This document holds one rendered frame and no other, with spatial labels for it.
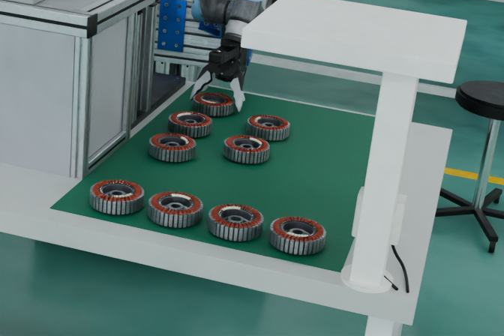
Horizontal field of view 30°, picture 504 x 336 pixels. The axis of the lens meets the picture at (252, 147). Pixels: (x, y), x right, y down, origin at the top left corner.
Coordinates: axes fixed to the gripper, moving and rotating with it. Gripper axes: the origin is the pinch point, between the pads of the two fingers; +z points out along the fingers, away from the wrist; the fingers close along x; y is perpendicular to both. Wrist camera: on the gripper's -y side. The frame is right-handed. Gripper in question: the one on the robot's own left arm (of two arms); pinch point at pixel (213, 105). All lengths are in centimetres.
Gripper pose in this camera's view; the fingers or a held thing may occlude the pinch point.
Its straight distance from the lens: 257.4
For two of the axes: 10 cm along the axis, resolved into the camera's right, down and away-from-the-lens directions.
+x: -9.2, -2.3, 3.3
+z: -2.8, 9.5, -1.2
